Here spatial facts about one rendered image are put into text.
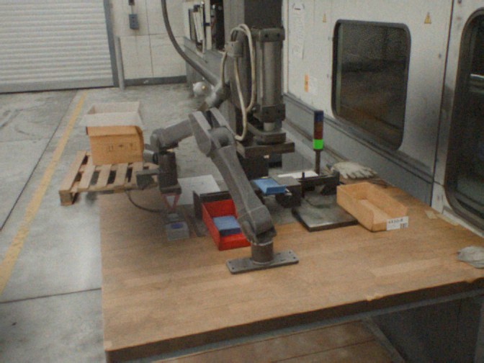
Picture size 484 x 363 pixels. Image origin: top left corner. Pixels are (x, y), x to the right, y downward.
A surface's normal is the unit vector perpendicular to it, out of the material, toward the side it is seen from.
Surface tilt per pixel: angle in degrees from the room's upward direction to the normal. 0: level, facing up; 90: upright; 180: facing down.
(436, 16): 90
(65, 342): 0
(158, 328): 0
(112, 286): 0
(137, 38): 90
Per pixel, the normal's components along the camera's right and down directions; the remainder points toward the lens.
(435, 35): -0.98, 0.11
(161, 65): 0.22, 0.33
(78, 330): -0.04, -0.94
